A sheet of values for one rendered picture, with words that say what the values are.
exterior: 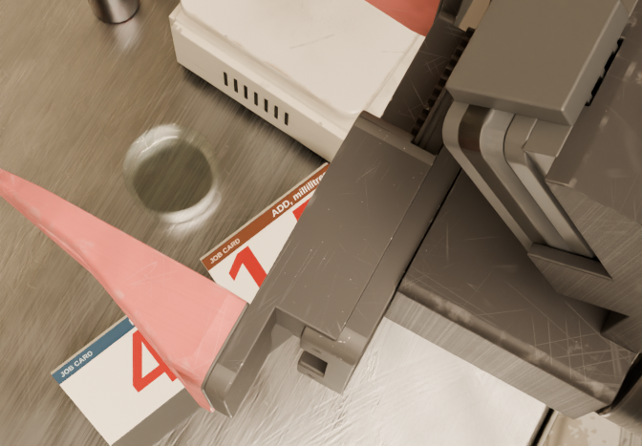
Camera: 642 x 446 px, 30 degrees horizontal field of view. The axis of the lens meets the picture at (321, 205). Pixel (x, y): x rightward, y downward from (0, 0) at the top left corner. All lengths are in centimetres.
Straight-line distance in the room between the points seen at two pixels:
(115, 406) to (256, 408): 8
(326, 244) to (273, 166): 46
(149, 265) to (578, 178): 11
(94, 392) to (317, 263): 42
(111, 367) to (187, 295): 41
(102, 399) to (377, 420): 15
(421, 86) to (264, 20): 34
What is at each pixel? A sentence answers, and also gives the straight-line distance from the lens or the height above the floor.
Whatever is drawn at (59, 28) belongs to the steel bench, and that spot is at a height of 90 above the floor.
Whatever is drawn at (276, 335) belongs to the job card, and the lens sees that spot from 69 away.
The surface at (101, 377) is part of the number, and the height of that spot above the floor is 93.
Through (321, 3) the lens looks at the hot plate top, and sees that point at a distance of 66.
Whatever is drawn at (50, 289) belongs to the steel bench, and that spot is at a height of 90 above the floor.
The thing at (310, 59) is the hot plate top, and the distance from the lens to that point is 64.
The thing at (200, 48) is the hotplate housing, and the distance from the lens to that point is 67.
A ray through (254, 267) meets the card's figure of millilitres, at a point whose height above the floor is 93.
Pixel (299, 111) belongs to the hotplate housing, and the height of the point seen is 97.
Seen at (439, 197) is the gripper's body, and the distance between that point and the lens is 26.
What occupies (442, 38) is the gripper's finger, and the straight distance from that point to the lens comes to 32.
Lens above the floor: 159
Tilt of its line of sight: 75 degrees down
